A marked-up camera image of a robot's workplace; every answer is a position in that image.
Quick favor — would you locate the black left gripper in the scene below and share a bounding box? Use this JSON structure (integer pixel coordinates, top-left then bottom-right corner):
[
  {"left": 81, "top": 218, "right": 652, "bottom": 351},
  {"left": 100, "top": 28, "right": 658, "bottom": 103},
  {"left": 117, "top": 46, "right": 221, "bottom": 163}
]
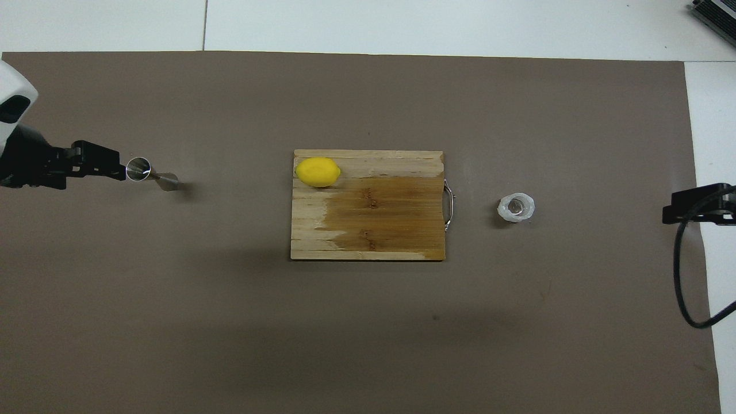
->
[{"left": 0, "top": 124, "right": 128, "bottom": 190}]

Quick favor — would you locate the wooden cutting board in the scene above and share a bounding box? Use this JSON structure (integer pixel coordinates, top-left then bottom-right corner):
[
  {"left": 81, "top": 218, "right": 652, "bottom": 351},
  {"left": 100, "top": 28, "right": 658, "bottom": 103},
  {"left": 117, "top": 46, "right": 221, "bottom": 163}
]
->
[{"left": 290, "top": 149, "right": 458, "bottom": 263}]

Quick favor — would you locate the yellow lemon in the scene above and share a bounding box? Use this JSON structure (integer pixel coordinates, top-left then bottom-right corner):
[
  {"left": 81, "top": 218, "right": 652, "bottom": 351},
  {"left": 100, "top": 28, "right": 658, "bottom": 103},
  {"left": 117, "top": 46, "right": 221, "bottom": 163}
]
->
[{"left": 294, "top": 156, "right": 342, "bottom": 189}]

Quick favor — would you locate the brown table mat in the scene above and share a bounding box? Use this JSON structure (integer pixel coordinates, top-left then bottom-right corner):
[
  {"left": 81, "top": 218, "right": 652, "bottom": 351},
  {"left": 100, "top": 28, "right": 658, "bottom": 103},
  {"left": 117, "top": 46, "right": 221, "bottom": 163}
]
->
[{"left": 0, "top": 50, "right": 723, "bottom": 414}]

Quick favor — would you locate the steel double jigger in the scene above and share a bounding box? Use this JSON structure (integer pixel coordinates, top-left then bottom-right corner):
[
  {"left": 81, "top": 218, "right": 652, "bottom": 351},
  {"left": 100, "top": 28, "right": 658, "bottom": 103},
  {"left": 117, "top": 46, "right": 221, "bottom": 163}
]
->
[{"left": 125, "top": 156, "right": 181, "bottom": 191}]

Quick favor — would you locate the thin black right gripper cable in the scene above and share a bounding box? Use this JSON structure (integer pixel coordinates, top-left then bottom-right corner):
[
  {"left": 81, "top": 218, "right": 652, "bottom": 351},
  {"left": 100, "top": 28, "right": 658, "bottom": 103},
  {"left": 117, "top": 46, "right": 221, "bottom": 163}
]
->
[{"left": 672, "top": 187, "right": 736, "bottom": 330}]

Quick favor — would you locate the small clear glass cup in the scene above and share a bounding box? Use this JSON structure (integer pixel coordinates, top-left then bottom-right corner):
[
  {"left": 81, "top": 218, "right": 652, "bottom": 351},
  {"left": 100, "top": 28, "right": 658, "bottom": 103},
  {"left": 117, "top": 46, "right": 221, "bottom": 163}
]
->
[{"left": 496, "top": 191, "right": 537, "bottom": 224}]

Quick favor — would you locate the grey ribbed metal device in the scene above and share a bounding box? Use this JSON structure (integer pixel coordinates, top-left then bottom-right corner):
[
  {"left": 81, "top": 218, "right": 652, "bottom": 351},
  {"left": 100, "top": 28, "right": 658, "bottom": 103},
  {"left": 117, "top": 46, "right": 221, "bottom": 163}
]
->
[{"left": 687, "top": 0, "right": 736, "bottom": 33}]

